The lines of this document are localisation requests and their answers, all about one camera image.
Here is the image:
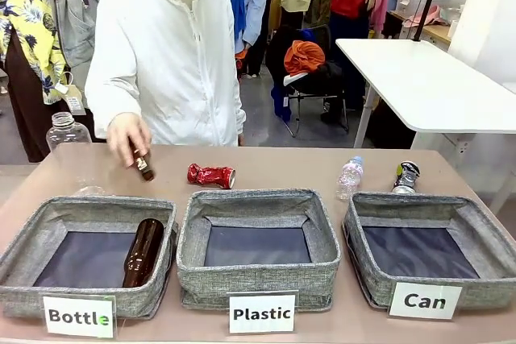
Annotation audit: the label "person's right hand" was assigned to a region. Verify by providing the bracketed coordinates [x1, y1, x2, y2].
[106, 112, 153, 168]

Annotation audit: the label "brown glass bottle with label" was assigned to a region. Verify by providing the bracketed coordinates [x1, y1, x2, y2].
[127, 138, 156, 182]

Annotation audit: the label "large clear plastic bottle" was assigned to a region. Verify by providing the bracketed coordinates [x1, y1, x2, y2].
[45, 111, 108, 197]

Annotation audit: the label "crushed red can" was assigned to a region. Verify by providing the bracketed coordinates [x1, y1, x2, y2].
[186, 163, 237, 190]

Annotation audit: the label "small pink-label plastic bottle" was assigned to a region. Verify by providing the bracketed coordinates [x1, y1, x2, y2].
[335, 155, 365, 202]

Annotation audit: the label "person's right forearm white sleeve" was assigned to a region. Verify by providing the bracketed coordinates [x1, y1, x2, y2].
[85, 65, 140, 127]

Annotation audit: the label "grey fabric basket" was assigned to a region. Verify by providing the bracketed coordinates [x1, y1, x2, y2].
[0, 195, 178, 320]
[176, 188, 342, 313]
[342, 192, 516, 311]

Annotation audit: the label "crushed black silver can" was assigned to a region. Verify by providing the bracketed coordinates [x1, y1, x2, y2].
[391, 160, 422, 195]

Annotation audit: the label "Can label sign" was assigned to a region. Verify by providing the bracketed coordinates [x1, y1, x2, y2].
[387, 281, 464, 321]

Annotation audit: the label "beige paper tag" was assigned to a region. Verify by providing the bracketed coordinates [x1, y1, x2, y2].
[60, 72, 87, 116]

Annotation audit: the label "person in white jacket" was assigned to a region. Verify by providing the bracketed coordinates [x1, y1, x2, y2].
[84, 0, 247, 147]

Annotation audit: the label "grey hanging jacket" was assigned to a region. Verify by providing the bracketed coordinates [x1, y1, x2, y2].
[51, 0, 110, 97]

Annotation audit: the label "plain brown glass bottle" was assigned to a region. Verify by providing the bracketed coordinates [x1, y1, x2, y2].
[122, 218, 165, 288]

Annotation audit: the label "yellow floral shirt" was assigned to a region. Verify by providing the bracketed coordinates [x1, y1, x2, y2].
[0, 0, 68, 106]

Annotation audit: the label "blue cloth on chair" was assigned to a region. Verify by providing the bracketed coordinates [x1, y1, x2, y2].
[270, 85, 292, 123]

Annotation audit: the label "Bottle label sign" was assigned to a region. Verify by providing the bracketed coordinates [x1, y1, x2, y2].
[42, 294, 118, 340]

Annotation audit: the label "orange cloth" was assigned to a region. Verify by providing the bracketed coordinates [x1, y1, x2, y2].
[283, 39, 327, 77]

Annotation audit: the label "black metal chair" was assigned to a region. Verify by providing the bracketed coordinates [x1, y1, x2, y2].
[281, 77, 351, 139]

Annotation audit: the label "black jacket on chair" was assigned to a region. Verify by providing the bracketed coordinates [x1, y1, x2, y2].
[265, 25, 343, 95]

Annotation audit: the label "Plastic label sign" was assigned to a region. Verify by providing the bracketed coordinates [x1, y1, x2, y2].
[227, 290, 299, 335]

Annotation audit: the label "dark blue trousers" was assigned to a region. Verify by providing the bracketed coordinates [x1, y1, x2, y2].
[328, 11, 374, 114]

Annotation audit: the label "white table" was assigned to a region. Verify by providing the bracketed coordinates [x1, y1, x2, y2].
[335, 37, 516, 150]

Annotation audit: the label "pink cloth on desk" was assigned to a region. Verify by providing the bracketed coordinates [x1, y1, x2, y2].
[402, 5, 449, 29]

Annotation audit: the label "wooden desk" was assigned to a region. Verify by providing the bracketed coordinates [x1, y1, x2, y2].
[387, 10, 452, 45]

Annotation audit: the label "black pole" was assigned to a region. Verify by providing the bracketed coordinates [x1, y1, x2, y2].
[413, 0, 447, 43]

